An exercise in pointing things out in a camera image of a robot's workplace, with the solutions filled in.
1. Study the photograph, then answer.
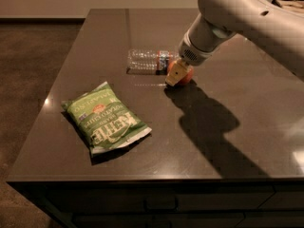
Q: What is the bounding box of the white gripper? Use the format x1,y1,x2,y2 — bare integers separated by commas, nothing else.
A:
164,12,237,87

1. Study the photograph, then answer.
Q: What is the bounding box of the red apple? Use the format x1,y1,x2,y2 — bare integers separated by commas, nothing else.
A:
166,60,195,86

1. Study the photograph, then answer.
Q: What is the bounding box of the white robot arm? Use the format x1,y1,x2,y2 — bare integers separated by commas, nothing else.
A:
165,0,304,86

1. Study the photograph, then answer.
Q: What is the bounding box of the clear plastic water bottle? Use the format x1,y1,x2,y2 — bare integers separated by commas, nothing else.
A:
126,49,179,75

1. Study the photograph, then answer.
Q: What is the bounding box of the green kettle chips bag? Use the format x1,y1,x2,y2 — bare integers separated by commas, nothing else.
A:
62,82,152,157

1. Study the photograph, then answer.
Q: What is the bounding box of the dark cabinet drawer front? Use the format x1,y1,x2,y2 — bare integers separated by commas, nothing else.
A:
47,186,274,214

